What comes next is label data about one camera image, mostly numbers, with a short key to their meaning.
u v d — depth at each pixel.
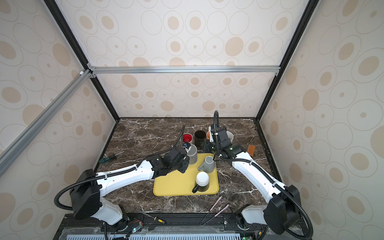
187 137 1.14
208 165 0.87
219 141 0.59
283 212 0.41
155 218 0.74
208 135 0.73
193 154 0.79
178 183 0.86
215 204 0.79
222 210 0.76
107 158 0.95
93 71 0.90
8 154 0.51
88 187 0.47
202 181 0.78
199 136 1.02
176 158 0.61
